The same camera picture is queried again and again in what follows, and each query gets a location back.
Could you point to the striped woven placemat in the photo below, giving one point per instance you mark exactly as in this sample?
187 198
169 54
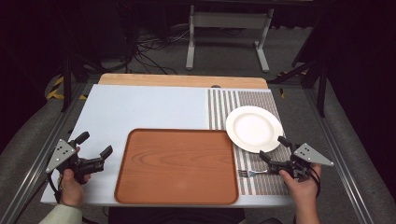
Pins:
264 183

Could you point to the black metal stand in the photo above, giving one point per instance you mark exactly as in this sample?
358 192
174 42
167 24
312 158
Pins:
322 84
67 84

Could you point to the brown wooden tray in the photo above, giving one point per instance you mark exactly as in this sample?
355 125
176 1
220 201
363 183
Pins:
177 168

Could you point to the person's right hand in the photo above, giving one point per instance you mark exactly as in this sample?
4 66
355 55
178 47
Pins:
301 188

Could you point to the light blue table mat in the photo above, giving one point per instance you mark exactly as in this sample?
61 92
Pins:
149 105

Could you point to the grey metal stand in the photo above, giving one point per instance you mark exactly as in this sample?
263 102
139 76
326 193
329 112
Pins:
229 19

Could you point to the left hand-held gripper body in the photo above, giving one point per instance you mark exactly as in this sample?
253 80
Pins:
61 154

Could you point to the silver fork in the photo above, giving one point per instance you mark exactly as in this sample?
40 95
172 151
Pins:
250 173

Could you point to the yellow black floor tape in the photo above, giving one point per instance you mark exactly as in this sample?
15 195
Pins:
56 88

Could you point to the person's left hand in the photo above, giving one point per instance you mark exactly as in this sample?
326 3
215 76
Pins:
72 189

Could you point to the white round plate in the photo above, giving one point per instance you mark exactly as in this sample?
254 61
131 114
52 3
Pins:
253 128

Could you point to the aluminium rail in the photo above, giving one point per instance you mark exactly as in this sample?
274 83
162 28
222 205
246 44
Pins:
342 168
37 161

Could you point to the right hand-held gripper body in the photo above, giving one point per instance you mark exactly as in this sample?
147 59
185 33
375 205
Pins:
306 154

